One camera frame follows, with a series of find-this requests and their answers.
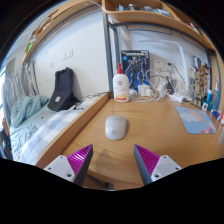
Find colourful model kit box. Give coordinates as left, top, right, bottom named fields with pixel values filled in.
left=192, top=55, right=212, bottom=84

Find tan robot model figure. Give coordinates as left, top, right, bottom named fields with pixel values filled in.
left=193, top=70, right=210, bottom=104

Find blue robot model kit box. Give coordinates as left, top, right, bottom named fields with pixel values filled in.
left=120, top=49, right=150, bottom=92

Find teal blanket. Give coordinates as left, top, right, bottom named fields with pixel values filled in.
left=9, top=94, right=50, bottom=144

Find white red-pump lotion bottle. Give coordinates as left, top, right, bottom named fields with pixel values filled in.
left=112, top=62, right=131, bottom=103

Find light grey computer mouse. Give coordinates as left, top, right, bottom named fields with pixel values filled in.
left=104, top=114, right=128, bottom=141

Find wooden wall shelf with items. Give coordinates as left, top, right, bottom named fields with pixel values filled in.
left=21, top=0, right=103, bottom=65

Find bed with checked sheet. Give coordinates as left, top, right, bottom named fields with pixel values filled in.
left=1, top=59, right=89, bottom=166

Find white desk lamp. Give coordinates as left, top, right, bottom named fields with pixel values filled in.
left=137, top=39, right=188, bottom=98

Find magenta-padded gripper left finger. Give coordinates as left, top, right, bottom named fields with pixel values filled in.
left=44, top=143, right=94, bottom=187

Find wooden shelf unit with items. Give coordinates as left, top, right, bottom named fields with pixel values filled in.
left=101, top=0, right=216, bottom=51

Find white power adapter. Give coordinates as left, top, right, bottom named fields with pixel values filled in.
left=137, top=84, right=153, bottom=98

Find black bag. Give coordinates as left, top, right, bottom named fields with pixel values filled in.
left=46, top=67, right=79, bottom=112

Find white tangled cables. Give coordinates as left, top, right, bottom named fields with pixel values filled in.
left=129, top=68, right=188, bottom=103

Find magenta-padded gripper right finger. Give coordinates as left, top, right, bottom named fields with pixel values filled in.
left=133, top=144, right=183, bottom=186

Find white power strip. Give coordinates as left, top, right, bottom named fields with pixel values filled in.
left=168, top=93, right=185, bottom=104

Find blue spray bottle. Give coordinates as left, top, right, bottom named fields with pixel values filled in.
left=212, top=78, right=221, bottom=111

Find pastel printed mouse pad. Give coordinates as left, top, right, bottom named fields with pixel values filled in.
left=175, top=106, right=217, bottom=135

